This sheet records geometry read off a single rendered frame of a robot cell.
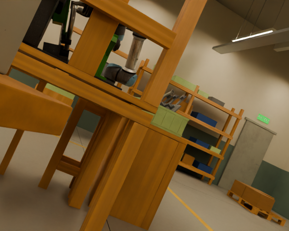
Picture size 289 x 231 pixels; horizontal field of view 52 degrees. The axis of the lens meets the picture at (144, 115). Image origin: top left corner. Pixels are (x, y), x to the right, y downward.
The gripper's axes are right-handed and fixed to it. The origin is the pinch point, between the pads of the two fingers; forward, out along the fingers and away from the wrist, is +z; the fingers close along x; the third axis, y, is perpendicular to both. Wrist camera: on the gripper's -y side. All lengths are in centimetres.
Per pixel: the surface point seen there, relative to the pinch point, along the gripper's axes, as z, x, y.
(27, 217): 12, -82, -95
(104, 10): -11.4, 21.6, -33.2
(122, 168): -33, -38, -85
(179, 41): -55, 14, -34
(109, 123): -36, -68, -31
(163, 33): -43, 18, -37
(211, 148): -420, -454, 228
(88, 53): -7.1, 3.0, -44.4
